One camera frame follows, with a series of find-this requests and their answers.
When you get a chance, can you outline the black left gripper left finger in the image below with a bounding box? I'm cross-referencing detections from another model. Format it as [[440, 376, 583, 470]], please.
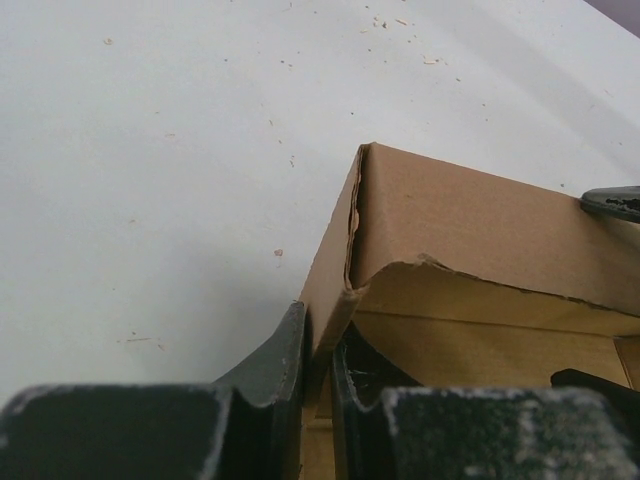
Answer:
[[1, 302, 306, 479]]

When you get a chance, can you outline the brown cardboard box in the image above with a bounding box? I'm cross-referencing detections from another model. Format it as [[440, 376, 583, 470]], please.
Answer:
[[301, 143, 639, 479]]

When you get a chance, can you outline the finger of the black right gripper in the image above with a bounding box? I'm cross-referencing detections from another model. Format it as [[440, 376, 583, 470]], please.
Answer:
[[579, 186, 640, 223]]

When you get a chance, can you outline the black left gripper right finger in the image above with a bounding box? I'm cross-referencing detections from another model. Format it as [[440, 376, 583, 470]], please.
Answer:
[[332, 327, 639, 479]]

